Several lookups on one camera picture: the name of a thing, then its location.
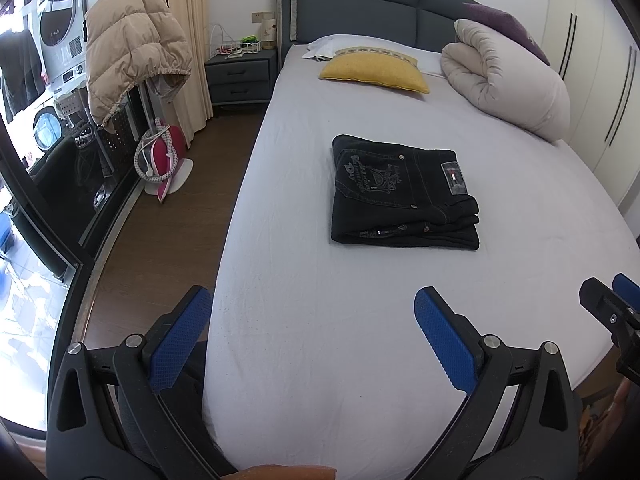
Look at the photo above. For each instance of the bed with white sheet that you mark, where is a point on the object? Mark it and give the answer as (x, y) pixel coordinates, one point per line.
(350, 310)

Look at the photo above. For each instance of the beige puffer jacket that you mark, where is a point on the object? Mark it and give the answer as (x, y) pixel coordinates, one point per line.
(130, 45)

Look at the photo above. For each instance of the pink garment steamer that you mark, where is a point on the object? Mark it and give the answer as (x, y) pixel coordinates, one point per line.
(162, 155)

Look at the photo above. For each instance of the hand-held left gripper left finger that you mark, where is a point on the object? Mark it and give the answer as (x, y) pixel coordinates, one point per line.
(180, 340)

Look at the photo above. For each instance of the grey nightstand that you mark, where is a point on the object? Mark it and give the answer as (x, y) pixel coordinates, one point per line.
(240, 80)

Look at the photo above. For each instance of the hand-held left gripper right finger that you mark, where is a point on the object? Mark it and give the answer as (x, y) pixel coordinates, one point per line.
(445, 345)

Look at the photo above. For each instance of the dark hanging garment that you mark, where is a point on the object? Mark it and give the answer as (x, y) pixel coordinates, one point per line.
(20, 70)

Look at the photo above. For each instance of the black sliding door frame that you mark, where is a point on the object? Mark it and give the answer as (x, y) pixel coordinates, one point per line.
(45, 230)

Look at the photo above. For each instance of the person's right forearm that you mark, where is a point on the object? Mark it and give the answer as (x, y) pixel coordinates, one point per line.
(622, 410)

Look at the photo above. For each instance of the purple pillow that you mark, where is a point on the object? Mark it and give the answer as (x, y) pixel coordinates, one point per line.
(505, 22)

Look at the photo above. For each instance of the perforated metal rack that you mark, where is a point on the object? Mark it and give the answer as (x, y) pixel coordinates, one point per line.
(117, 135)

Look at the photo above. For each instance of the beige curtain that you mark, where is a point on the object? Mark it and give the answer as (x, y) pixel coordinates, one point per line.
(185, 35)

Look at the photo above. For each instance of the rolled white duvet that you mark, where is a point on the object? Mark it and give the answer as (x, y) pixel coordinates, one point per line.
(510, 85)

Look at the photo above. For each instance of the white pillow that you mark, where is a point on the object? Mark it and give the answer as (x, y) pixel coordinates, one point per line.
(355, 41)

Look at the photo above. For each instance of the wall socket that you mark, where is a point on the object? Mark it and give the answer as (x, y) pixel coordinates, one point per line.
(261, 16)

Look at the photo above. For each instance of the person's left hand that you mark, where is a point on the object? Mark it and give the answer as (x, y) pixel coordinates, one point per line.
(285, 473)

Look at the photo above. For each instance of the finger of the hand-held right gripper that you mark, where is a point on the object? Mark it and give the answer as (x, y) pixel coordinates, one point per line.
(629, 287)
(607, 310)

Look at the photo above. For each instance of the black denim pants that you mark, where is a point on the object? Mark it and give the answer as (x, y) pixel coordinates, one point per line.
(380, 210)

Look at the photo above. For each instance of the folded white cloth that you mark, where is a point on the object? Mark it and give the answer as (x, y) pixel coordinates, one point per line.
(320, 50)

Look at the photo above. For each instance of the grey upholstered headboard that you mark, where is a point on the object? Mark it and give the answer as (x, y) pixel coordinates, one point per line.
(360, 10)

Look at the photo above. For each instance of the white washing machine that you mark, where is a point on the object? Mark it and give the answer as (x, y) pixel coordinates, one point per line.
(47, 125)

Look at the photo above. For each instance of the cream table lamp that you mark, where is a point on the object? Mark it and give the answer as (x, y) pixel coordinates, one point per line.
(268, 32)

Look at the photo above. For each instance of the white tumble dryer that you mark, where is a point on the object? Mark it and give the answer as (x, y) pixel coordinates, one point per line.
(60, 15)

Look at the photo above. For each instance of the yellow pillow with patterned trim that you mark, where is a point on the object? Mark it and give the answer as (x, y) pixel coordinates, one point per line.
(370, 72)

